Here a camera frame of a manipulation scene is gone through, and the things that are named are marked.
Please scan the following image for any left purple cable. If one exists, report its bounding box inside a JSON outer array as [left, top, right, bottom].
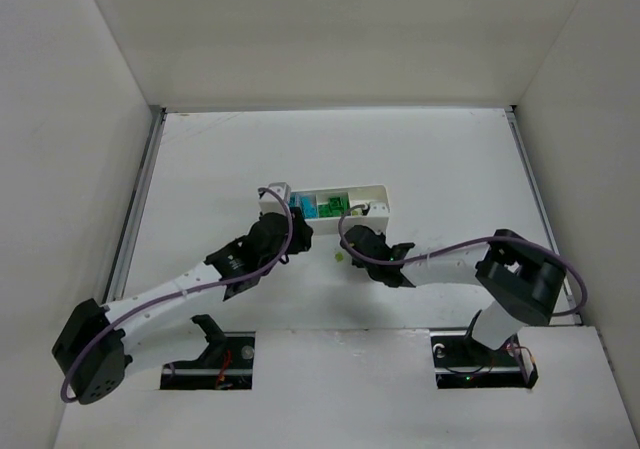
[[59, 188, 294, 404]]

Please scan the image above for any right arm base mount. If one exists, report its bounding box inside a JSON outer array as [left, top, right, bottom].
[[430, 312, 539, 390]]

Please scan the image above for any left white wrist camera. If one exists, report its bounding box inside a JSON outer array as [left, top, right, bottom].
[[258, 182, 291, 215]]

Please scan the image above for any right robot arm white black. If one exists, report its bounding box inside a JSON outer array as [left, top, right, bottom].
[[340, 225, 567, 350]]

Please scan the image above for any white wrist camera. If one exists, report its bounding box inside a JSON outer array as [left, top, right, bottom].
[[363, 201, 390, 233], [258, 182, 291, 215]]

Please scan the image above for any teal lego brick stack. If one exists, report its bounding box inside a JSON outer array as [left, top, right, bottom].
[[289, 193, 319, 219]]

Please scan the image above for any green lego brick stack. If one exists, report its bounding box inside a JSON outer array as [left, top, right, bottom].
[[318, 196, 349, 218]]

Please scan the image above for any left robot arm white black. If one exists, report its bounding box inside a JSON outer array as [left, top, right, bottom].
[[52, 207, 313, 405]]

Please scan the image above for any white three-compartment tray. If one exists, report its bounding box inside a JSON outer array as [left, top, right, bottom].
[[289, 185, 390, 236]]

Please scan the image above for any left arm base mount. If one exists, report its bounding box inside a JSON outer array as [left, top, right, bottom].
[[159, 315, 256, 391]]

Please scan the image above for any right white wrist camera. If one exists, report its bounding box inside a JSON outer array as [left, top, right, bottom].
[[363, 201, 390, 233]]

